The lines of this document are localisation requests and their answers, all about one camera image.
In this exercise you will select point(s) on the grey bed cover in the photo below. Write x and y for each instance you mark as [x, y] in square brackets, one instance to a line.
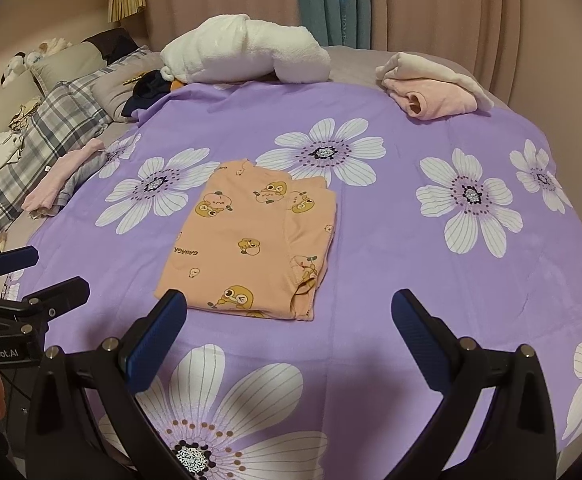
[356, 65]

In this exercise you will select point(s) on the orange printed long-sleeve shirt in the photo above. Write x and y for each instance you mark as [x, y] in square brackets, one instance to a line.
[241, 230]

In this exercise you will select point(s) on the pink folded garment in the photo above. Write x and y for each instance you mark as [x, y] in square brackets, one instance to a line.
[441, 97]

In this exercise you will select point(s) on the plaid blanket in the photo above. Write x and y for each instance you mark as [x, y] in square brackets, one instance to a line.
[56, 115]

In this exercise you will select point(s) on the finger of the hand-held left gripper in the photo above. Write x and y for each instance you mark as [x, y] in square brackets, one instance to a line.
[13, 259]
[58, 295]

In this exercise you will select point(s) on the white fluffy rolled blanket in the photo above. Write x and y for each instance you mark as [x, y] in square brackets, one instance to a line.
[241, 50]

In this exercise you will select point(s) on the beige pillow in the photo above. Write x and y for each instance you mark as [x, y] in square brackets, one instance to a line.
[68, 65]

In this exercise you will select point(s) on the purple floral bed sheet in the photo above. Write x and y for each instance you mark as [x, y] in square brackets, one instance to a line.
[396, 270]

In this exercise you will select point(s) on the white plush toys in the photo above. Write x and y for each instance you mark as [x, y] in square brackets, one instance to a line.
[36, 57]

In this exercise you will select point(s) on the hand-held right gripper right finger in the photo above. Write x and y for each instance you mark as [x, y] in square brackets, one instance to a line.
[421, 341]

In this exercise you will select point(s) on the pink beige curtain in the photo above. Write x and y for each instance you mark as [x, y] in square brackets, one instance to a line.
[446, 5]

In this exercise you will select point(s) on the dark brown cloth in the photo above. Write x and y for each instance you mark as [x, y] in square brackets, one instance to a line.
[113, 42]

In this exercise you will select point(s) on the grey pillow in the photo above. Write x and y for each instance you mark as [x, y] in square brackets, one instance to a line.
[116, 92]

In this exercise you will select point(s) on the dark navy cloth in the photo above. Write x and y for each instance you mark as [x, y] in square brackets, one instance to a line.
[146, 92]

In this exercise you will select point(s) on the cream folded garment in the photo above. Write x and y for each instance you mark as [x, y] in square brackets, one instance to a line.
[421, 65]

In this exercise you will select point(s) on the teal curtain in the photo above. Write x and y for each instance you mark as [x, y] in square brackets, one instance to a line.
[321, 0]

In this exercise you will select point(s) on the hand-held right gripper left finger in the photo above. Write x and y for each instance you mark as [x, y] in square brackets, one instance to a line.
[152, 344]

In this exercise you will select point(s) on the small pale pink garment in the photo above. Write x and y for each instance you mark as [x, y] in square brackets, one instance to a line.
[61, 175]

